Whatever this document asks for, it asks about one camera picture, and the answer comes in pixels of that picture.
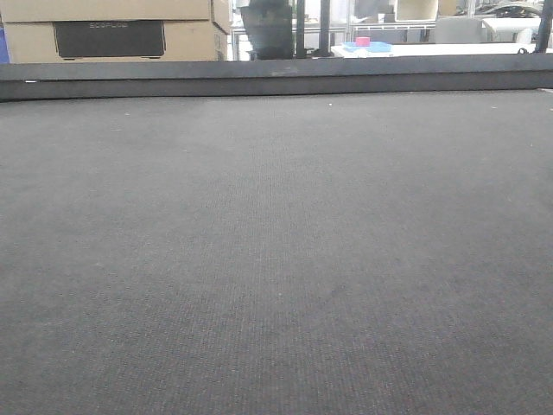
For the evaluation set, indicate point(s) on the blue tray on table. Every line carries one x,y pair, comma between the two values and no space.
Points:
375,47

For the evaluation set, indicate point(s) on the pink block on tray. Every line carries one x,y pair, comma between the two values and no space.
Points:
362,41

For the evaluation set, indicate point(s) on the black bin in background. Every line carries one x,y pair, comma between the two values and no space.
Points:
268,25

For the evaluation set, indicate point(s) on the white background table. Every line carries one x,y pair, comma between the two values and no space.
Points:
427,49

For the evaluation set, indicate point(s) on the black slanted pole right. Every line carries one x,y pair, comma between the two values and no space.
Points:
545,27

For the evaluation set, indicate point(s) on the dark grey raised ledge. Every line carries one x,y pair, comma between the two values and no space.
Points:
406,74

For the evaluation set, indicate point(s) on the blue object at left edge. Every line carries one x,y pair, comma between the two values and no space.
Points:
4,54

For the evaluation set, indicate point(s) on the beige box on shelf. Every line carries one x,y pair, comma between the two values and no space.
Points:
416,10

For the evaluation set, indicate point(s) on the black vertical post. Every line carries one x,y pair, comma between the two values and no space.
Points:
300,30
323,50

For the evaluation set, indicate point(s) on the black vertical post left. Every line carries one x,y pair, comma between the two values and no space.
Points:
300,30

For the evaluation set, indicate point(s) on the upper cardboard box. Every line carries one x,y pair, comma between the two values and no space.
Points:
217,12

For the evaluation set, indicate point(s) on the black vertical post right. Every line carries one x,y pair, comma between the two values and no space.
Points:
323,50

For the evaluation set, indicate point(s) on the lower cardboard box black print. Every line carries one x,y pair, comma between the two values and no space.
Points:
114,41

